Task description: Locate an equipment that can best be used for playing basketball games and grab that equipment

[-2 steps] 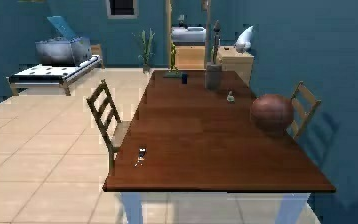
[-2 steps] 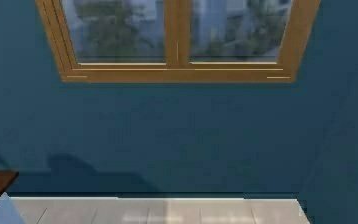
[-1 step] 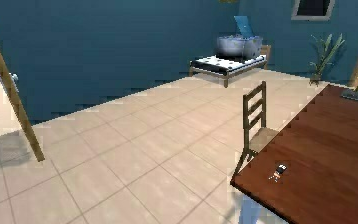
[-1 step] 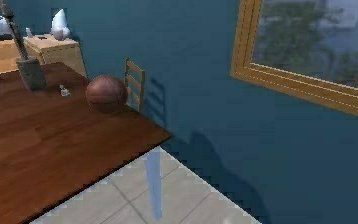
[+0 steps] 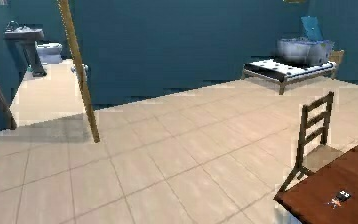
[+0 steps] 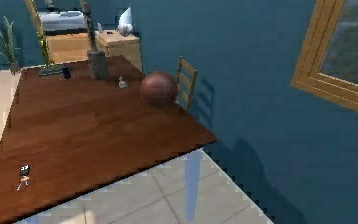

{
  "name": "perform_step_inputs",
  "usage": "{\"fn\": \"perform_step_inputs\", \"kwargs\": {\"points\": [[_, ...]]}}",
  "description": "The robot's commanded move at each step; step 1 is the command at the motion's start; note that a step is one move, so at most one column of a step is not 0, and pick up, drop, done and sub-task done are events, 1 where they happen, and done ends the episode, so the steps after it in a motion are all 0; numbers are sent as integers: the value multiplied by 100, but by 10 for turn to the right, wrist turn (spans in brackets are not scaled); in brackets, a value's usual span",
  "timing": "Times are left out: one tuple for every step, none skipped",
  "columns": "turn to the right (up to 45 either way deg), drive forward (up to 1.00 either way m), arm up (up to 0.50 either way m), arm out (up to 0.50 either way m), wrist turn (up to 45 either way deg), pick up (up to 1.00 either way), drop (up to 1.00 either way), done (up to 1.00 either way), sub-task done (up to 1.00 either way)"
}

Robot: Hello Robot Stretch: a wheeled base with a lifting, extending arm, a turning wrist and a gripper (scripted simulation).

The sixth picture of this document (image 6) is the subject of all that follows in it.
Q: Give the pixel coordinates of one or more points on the brown basketball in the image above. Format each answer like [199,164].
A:
[159,88]

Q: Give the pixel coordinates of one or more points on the light wooden chair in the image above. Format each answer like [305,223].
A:
[187,81]

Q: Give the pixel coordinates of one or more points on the light wooden cupboard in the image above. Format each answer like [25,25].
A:
[120,46]

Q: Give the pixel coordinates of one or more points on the brown wooden table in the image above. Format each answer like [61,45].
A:
[87,133]

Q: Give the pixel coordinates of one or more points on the grey vase with twigs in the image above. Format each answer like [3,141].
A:
[97,63]

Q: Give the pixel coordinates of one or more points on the white lamp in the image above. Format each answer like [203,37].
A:
[125,23]

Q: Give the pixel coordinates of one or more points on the small black bottle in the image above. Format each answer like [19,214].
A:
[66,72]

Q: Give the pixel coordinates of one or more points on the bed with white bedding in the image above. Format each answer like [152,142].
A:
[62,20]

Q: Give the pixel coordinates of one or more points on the wooden framed window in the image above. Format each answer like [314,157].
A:
[333,60]

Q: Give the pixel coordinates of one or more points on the small black figurine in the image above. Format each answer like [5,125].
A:
[24,175]

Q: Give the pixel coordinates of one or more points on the green house plant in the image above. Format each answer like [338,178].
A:
[5,40]

